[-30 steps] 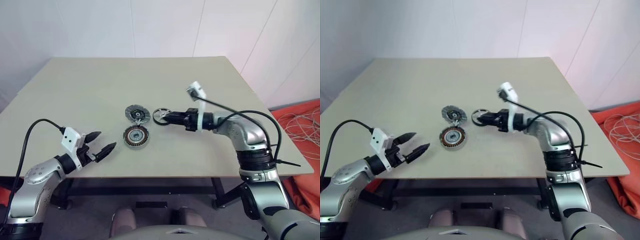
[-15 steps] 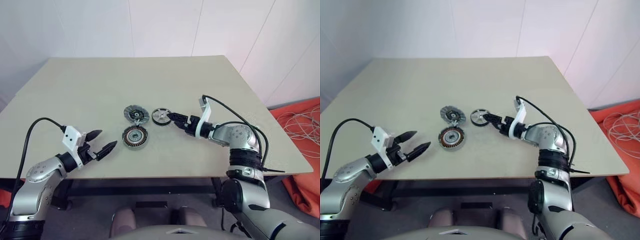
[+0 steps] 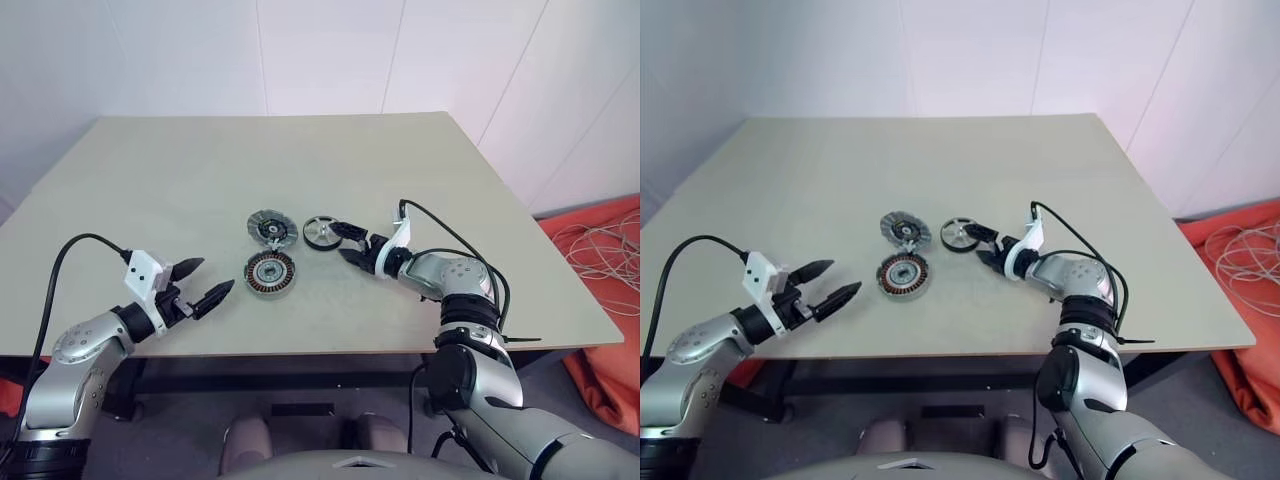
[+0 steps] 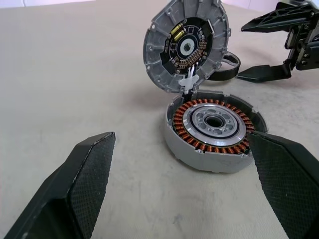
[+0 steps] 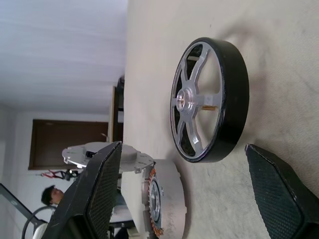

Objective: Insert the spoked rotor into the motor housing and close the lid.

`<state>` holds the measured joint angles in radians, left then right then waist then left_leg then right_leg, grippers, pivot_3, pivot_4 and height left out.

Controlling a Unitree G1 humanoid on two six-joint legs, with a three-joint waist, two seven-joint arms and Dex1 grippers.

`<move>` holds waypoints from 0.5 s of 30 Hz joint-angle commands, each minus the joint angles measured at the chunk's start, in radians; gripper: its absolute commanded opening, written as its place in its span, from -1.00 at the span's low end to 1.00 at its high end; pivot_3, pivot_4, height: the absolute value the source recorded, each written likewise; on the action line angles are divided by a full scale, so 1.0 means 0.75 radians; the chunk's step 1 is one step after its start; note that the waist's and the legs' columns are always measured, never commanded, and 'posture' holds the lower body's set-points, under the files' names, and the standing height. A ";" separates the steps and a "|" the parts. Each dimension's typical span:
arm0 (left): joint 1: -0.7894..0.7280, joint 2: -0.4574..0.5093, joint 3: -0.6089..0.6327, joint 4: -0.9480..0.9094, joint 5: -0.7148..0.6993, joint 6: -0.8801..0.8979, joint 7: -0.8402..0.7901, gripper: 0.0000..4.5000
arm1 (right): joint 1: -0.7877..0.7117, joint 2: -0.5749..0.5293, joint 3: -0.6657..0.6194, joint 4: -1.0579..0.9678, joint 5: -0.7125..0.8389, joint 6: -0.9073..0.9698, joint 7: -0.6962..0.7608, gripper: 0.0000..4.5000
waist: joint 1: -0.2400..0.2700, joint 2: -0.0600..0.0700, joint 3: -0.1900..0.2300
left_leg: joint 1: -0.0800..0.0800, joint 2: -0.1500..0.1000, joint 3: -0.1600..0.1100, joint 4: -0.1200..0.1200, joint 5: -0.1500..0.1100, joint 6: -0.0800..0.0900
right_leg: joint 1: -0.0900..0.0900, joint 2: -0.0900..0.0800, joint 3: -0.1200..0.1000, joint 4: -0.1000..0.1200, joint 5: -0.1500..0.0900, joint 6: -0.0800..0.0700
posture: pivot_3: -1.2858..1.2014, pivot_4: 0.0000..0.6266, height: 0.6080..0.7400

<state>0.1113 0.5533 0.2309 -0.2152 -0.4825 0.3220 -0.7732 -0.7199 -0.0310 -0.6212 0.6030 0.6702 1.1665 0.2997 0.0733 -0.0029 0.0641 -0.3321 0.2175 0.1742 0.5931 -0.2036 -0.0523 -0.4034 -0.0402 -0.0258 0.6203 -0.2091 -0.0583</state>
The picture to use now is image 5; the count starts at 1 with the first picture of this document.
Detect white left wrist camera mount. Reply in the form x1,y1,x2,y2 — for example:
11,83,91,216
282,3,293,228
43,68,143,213
121,171,148,234

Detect red hanging straps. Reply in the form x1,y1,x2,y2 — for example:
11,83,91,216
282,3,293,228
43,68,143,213
39,168,66,180

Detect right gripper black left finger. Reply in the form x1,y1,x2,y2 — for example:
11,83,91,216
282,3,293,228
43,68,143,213
46,140,123,239

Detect silver motor stator housing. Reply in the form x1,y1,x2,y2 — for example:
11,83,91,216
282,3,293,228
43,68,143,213
139,159,187,239

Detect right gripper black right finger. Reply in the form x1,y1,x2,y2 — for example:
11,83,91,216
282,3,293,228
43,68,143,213
245,143,319,239

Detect round grey motor end cover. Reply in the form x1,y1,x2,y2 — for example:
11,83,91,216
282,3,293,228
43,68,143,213
61,141,156,175

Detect dark shelf unit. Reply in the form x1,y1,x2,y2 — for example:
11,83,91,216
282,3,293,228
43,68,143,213
108,76,125,150

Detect brown door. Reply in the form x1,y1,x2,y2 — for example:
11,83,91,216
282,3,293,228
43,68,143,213
28,119,110,170

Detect black silver pulley wheel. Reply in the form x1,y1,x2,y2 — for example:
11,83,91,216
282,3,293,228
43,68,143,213
169,36,250,164

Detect person with black hair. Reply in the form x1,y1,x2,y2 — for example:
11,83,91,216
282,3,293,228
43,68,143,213
41,185,66,207

